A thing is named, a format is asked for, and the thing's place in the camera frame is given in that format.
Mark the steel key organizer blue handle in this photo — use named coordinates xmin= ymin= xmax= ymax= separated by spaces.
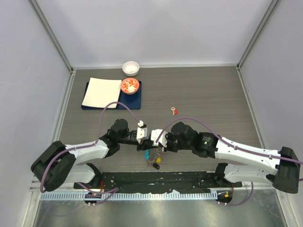
xmin=142 ymin=148 xmax=163 ymax=170

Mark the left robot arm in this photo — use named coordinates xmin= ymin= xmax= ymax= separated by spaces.
xmin=31 ymin=119 xmax=157 ymax=193

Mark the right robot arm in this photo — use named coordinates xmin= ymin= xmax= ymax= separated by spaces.
xmin=151 ymin=122 xmax=302 ymax=194

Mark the black key fob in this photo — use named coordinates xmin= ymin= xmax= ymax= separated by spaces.
xmin=152 ymin=163 xmax=160 ymax=170

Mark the red tagged key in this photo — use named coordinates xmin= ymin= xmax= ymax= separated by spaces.
xmin=171 ymin=106 xmax=178 ymax=115

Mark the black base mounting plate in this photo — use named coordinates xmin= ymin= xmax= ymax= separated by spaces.
xmin=85 ymin=171 xmax=242 ymax=194

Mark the dark blue placemat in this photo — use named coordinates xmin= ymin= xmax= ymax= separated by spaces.
xmin=81 ymin=81 xmax=142 ymax=110

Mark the red patterned bowl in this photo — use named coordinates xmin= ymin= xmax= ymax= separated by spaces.
xmin=120 ymin=78 xmax=140 ymax=95

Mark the white square plate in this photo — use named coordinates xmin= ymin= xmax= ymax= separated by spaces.
xmin=82 ymin=78 xmax=122 ymax=108

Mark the white ceramic bowl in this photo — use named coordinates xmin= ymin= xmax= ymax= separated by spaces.
xmin=122 ymin=61 xmax=140 ymax=77

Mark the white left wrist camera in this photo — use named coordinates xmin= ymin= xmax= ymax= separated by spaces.
xmin=136 ymin=120 xmax=148 ymax=143

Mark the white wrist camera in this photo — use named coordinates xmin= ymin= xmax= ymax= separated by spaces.
xmin=136 ymin=120 xmax=148 ymax=143
xmin=150 ymin=129 xmax=168 ymax=147

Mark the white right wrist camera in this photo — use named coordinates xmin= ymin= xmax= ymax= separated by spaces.
xmin=150 ymin=129 xmax=168 ymax=147

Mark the white slotted cable duct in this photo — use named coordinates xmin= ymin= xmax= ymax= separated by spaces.
xmin=40 ymin=191 xmax=217 ymax=201

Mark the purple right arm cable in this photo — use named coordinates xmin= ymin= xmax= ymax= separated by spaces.
xmin=155 ymin=116 xmax=303 ymax=206

